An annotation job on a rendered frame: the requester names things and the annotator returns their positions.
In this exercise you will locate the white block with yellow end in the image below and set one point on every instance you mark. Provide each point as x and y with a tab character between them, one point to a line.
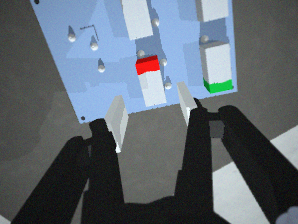
211	9

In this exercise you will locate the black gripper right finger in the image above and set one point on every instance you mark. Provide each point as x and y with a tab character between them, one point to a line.
270	176

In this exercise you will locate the white block with red end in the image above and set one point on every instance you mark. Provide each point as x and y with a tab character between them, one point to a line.
149	74

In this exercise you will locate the white block with blue end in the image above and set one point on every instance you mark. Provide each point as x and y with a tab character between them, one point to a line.
137	18

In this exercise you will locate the white block with green end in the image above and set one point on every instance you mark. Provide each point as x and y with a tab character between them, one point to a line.
216	66

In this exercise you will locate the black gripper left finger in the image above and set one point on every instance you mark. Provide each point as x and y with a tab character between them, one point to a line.
55	198

